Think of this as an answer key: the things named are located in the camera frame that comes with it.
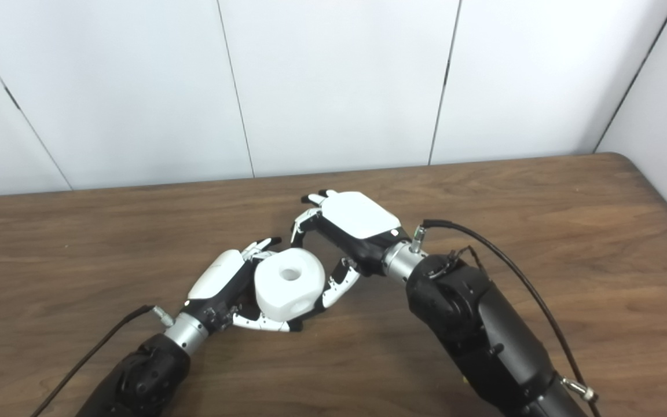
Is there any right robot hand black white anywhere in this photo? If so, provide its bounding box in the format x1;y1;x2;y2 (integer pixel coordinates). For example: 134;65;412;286
290;189;412;310

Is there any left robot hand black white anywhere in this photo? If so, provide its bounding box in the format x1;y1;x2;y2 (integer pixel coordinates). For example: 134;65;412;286
182;236;305;336

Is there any round white plastic piece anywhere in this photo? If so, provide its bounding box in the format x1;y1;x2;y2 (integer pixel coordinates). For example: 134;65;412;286
254;248;327;321

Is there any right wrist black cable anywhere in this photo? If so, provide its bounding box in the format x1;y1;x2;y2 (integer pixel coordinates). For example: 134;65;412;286
409;219;600;417

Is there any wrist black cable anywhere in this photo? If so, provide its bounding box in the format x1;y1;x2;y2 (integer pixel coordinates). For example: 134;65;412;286
30;305;175;417
409;219;600;417

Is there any thin black wire loop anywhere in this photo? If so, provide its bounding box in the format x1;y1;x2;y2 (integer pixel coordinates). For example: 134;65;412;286
441;245;488;276

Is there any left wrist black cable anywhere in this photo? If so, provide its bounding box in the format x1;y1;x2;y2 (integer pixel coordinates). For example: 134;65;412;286
30;305;175;417

